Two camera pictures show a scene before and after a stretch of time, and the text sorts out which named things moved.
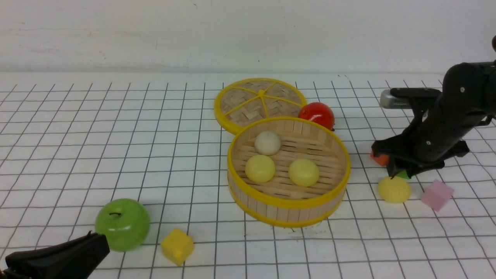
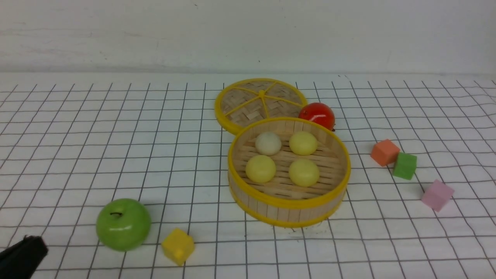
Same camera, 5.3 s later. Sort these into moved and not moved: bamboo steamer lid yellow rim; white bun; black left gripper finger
Moved: black left gripper finger
Not moved: white bun; bamboo steamer lid yellow rim
